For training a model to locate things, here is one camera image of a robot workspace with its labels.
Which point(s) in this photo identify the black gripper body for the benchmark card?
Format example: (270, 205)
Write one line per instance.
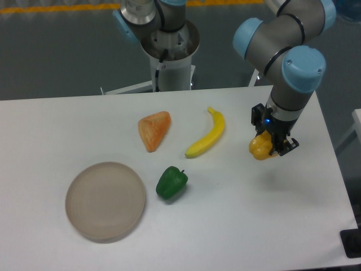
(278, 129)

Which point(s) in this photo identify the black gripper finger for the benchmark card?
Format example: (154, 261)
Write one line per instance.
(284, 146)
(257, 117)

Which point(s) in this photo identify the yellow bell pepper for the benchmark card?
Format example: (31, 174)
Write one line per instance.
(261, 146)

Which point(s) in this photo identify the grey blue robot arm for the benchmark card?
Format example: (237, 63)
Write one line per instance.
(277, 50)

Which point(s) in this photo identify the green bell pepper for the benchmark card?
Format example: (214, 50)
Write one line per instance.
(171, 182)

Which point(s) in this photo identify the beige round plate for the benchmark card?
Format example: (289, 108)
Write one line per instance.
(105, 202)

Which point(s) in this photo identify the yellow banana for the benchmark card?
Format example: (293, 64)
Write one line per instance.
(211, 138)

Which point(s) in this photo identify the white side table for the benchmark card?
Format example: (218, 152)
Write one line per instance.
(347, 145)

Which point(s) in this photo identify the orange triangular bread slice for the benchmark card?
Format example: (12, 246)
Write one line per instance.
(153, 128)

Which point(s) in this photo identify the black device at table edge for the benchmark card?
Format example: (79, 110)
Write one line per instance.
(351, 242)

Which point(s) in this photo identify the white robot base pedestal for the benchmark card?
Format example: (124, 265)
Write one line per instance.
(170, 60)

